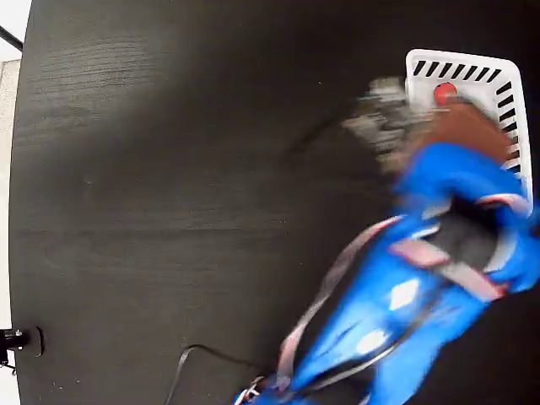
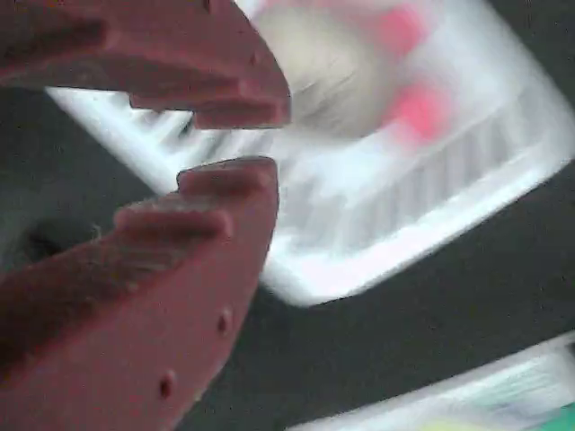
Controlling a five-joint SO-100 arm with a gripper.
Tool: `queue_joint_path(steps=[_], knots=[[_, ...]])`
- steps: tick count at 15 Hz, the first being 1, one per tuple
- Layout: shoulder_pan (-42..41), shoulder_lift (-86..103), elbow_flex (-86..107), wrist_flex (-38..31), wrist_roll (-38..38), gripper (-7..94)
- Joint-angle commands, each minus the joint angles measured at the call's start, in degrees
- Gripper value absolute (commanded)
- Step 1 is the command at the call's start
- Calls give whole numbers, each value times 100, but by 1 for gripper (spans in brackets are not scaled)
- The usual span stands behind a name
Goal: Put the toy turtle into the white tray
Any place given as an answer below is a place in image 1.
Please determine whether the black metal bar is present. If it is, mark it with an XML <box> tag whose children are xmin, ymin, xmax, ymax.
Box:
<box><xmin>0</xmin><ymin>24</ymin><xmax>24</xmax><ymax>51</ymax></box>

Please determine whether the black table clamp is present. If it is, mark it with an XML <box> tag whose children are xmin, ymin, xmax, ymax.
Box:
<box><xmin>0</xmin><ymin>327</ymin><xmax>45</xmax><ymax>359</ymax></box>

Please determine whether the black camera cable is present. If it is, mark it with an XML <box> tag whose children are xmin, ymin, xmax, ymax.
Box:
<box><xmin>162</xmin><ymin>343</ymin><xmax>271</xmax><ymax>405</ymax></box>

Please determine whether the gold shell red turtle toy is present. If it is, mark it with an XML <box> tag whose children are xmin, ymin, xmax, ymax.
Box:
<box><xmin>433</xmin><ymin>82</ymin><xmax>460</xmax><ymax>107</ymax></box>

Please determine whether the red white black servo cable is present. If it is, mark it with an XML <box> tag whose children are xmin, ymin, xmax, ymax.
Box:
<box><xmin>273</xmin><ymin>215</ymin><xmax>408</xmax><ymax>383</ymax></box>

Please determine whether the white plastic basket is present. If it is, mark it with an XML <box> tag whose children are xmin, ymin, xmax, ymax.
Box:
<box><xmin>403</xmin><ymin>48</ymin><xmax>534</xmax><ymax>202</ymax></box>

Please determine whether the bare camera circuit board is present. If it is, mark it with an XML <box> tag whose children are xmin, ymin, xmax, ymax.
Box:
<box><xmin>342</xmin><ymin>75</ymin><xmax>425</xmax><ymax>175</ymax></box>

